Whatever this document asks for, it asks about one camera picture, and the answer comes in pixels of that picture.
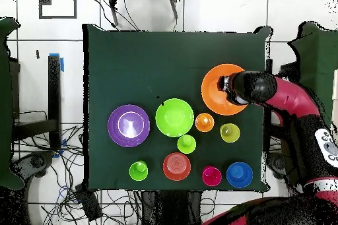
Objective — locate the dark grey chair base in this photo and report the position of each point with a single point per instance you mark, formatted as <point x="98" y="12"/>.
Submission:
<point x="277" y="163"/>
<point x="34" y="163"/>

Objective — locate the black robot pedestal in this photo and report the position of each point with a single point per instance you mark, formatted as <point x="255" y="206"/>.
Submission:
<point x="171" y="209"/>

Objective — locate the black power box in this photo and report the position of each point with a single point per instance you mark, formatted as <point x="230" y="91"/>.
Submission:
<point x="88" y="202"/>

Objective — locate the green cloth covered table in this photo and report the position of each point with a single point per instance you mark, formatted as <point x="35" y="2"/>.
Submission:
<point x="6" y="103"/>
<point x="317" y="58"/>

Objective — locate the large orange bowl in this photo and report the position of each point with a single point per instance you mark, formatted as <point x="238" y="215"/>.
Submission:
<point x="211" y="95"/>

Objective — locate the black stand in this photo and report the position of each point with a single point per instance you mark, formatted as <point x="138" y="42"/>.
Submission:
<point x="54" y="90"/>

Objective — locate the orange cup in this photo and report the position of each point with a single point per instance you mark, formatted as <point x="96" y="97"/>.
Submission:
<point x="204" y="122"/>

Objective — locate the yellow cup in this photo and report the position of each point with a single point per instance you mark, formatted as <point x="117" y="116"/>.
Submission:
<point x="229" y="133"/>

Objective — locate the green cup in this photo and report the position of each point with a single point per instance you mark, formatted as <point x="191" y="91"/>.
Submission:
<point x="138" y="171"/>

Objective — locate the red-orange bowl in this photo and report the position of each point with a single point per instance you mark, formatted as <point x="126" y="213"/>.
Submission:
<point x="177" y="167"/>

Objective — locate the lime cup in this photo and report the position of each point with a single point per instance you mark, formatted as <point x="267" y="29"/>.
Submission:
<point x="186" y="144"/>

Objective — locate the small black object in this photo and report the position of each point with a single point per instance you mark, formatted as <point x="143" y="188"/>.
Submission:
<point x="37" y="54"/>

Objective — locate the black post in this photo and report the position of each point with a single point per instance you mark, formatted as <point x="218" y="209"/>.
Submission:
<point x="268" y="65"/>

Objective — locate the green bowl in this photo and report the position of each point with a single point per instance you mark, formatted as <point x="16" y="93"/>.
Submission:
<point x="174" y="118"/>

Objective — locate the white box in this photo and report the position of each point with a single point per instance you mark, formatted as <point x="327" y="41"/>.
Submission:
<point x="336" y="79"/>

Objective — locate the blue bowl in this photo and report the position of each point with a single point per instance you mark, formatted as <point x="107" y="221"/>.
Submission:
<point x="239" y="174"/>

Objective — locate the pink cup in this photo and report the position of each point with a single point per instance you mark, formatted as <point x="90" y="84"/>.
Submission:
<point x="212" y="177"/>

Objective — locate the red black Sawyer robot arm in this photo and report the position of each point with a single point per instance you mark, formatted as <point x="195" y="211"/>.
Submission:
<point x="290" y="98"/>

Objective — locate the purple bowl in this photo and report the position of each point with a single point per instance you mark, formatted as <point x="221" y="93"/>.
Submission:
<point x="129" y="126"/>

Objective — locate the dark green tablecloth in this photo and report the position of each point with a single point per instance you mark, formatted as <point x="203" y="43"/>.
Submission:
<point x="132" y="64"/>

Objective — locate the blue tape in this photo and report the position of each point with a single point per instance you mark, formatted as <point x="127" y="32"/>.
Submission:
<point x="62" y="65"/>

